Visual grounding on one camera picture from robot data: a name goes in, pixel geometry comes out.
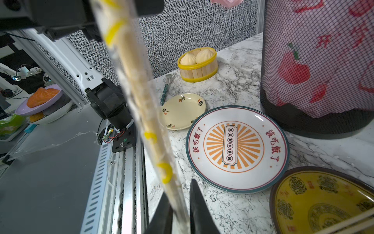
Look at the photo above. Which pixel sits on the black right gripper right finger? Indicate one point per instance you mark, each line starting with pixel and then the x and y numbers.
pixel 200 217

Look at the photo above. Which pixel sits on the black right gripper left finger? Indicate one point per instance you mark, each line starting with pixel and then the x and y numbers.
pixel 162 220

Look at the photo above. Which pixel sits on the disposable chopsticks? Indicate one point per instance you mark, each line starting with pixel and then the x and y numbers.
pixel 353 225
pixel 119 27

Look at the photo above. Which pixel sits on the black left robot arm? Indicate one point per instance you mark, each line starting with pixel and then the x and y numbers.
pixel 97 43

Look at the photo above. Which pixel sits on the white plate with orange sunburst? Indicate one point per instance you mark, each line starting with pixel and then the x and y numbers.
pixel 237 149

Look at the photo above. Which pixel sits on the yellow dark patterned small plate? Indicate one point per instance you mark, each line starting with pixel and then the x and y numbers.
pixel 309 199

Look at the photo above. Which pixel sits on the cream small plate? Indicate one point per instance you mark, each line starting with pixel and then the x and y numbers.
pixel 180 112

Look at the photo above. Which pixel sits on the small green object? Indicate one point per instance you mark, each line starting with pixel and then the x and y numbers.
pixel 169 78

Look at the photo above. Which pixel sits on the yellow bamboo steamer basket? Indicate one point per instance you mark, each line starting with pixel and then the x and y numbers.
pixel 199 72

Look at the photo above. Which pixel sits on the white steamed bun lower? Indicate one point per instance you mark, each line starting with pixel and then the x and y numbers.
pixel 188 59

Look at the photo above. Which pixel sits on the white steamed bun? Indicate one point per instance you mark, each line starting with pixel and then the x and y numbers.
pixel 204 55
pixel 188 59

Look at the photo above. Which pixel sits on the white steamed bun upper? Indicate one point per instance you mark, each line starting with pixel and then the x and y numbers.
pixel 204 55

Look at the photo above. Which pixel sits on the purple plate with orange food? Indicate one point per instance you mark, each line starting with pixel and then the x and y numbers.
pixel 42 99

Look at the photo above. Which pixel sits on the black mesh trash bin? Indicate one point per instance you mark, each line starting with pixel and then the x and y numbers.
pixel 317 75

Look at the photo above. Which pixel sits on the pink plastic bin bag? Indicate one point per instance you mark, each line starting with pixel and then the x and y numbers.
pixel 228 3

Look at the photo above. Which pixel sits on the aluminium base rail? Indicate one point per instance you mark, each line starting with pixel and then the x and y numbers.
pixel 117 201

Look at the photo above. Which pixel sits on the aluminium enclosure frame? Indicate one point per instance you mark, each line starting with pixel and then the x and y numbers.
pixel 260 16

